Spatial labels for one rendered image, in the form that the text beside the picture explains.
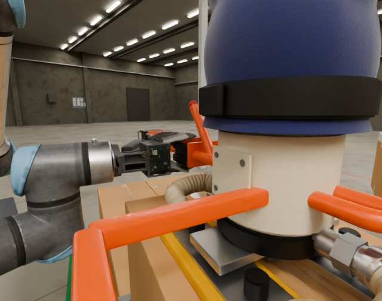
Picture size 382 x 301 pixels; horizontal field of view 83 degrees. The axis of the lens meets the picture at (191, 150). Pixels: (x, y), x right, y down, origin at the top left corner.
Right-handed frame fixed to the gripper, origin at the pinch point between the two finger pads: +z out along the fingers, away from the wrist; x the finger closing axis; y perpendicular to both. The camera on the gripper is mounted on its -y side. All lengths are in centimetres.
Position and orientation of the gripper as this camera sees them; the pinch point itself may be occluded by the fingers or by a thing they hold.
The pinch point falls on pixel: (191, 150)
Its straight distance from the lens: 57.2
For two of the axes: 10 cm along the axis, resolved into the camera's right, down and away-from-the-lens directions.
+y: 4.5, 1.5, -8.8
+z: 8.9, -0.9, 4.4
